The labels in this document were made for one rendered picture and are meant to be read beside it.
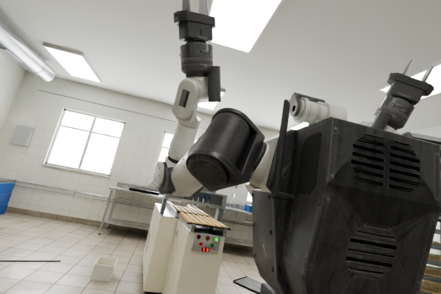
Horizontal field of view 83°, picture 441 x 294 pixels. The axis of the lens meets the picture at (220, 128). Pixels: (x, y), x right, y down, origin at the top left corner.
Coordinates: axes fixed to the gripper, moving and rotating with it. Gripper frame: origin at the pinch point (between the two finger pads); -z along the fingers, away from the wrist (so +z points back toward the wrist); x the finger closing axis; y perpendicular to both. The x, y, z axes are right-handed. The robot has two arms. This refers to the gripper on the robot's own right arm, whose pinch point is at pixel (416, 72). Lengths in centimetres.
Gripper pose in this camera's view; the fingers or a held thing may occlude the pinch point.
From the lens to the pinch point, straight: 100.8
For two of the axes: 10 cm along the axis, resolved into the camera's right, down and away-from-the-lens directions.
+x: -8.0, -4.6, 3.9
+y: 3.6, 1.6, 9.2
